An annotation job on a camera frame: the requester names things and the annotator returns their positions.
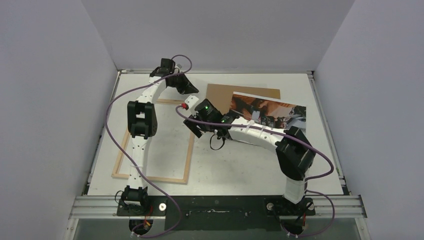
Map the white wooden picture frame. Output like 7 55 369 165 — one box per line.
111 98 196 185

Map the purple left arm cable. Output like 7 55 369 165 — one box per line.
104 54 194 240

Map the brown cardboard backing board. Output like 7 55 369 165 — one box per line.
205 83 281 114

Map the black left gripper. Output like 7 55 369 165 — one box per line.
168 71 199 96

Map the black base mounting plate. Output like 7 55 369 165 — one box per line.
116 195 316 232

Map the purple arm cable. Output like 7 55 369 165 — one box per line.
175 103 336 239
104 54 194 240

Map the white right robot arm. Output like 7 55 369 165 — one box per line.
181 96 316 215

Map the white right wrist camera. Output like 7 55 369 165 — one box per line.
181 95 200 111

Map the aluminium front rail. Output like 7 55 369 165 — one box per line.
69 195 367 219

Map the glossy photo print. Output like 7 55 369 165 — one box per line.
229 92 307 134

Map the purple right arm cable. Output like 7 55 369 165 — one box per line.
175 103 336 239

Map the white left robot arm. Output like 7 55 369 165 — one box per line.
121 56 199 216

